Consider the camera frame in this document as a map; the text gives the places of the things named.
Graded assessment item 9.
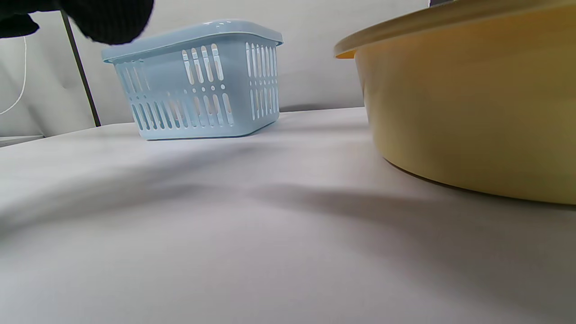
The person's right hand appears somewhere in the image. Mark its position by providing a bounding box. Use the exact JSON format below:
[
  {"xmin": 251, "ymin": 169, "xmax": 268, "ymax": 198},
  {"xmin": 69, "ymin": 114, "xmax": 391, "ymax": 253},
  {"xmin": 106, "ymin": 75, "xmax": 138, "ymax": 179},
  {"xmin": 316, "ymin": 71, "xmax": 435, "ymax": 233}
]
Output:
[{"xmin": 0, "ymin": 0, "xmax": 155, "ymax": 45}]

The light blue plastic basket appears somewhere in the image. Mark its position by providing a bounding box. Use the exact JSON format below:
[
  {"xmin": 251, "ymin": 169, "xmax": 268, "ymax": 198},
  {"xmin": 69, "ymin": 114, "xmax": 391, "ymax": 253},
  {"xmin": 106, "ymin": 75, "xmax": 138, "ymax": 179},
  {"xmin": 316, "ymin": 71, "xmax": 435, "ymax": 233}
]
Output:
[{"xmin": 102, "ymin": 19, "xmax": 284, "ymax": 141}]

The yellow plastic basin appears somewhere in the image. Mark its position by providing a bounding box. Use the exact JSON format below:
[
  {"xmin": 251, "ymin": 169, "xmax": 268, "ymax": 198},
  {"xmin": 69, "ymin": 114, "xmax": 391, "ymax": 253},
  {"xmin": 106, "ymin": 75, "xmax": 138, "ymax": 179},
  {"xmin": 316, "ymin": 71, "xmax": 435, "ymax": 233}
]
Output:
[{"xmin": 334, "ymin": 0, "xmax": 576, "ymax": 205}]

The dark vertical wall strip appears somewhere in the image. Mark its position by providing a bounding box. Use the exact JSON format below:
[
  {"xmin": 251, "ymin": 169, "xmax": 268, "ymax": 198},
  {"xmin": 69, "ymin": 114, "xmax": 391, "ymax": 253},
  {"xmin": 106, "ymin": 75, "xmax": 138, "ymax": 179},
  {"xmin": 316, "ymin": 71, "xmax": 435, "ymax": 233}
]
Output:
[{"xmin": 60, "ymin": 10, "xmax": 101, "ymax": 127}]

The white beaded cord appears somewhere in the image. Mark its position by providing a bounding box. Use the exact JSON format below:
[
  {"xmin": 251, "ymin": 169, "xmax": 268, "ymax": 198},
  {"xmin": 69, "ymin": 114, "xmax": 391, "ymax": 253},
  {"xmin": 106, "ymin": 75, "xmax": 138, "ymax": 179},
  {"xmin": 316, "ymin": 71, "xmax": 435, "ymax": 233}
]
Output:
[{"xmin": 0, "ymin": 36, "xmax": 27, "ymax": 115}]

